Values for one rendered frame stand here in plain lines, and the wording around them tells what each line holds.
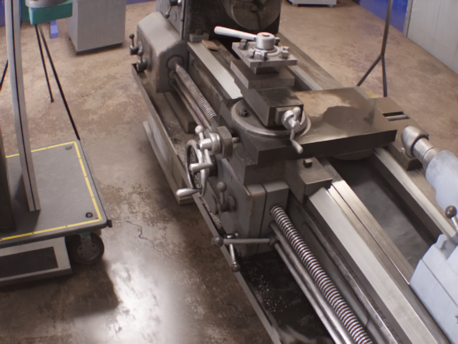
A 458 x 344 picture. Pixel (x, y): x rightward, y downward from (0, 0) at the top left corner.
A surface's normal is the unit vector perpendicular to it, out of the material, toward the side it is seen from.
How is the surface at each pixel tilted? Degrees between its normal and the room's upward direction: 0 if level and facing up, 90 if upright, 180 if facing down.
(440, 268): 62
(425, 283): 90
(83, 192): 0
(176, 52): 90
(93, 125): 0
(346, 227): 36
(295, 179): 90
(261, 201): 90
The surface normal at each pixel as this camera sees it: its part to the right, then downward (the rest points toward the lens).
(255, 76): 0.07, -0.81
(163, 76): 0.36, 0.57
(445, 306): -0.93, 0.16
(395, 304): -0.48, -0.57
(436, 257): -0.78, -0.25
